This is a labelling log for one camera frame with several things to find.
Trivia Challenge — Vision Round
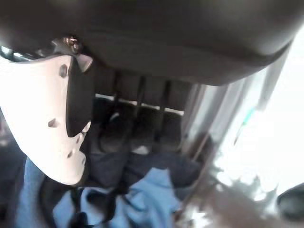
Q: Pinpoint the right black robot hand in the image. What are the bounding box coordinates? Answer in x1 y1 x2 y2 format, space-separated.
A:
0 0 304 185

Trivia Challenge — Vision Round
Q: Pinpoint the slim black garment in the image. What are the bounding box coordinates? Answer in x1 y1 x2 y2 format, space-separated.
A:
87 152 202 190

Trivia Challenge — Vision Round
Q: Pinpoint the blue garment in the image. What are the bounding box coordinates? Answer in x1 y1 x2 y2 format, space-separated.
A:
14 156 190 228

